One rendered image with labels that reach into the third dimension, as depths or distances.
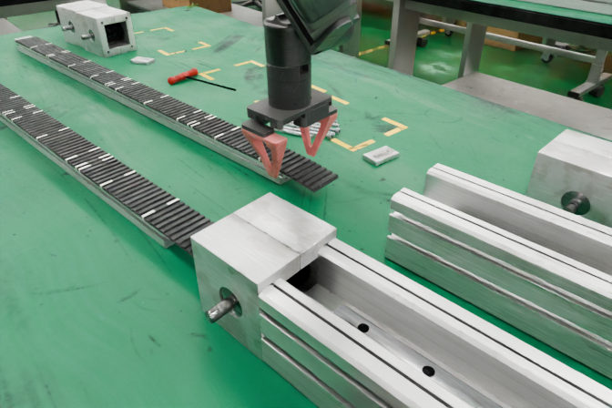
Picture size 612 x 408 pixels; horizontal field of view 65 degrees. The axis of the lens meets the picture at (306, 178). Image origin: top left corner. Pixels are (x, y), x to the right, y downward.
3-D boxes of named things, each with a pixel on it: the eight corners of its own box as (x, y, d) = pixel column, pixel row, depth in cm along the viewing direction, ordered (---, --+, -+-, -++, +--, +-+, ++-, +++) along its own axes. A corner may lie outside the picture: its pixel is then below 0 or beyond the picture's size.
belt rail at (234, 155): (17, 50, 123) (14, 38, 122) (34, 46, 126) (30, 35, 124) (280, 185, 68) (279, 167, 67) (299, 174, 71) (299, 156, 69)
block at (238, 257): (181, 324, 47) (167, 249, 42) (272, 261, 54) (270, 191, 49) (242, 380, 41) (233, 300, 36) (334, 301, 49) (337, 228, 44)
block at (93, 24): (76, 52, 122) (66, 14, 117) (117, 43, 129) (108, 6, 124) (96, 60, 116) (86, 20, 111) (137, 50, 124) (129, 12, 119)
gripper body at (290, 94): (333, 108, 65) (334, 55, 61) (280, 135, 59) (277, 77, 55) (299, 96, 69) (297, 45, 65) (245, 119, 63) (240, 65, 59)
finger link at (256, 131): (315, 171, 67) (314, 109, 62) (279, 192, 63) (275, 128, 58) (280, 155, 71) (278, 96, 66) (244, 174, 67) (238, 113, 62)
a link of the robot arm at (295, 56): (252, 13, 57) (287, 21, 53) (292, 2, 61) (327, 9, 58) (257, 69, 60) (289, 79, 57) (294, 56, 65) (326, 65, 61)
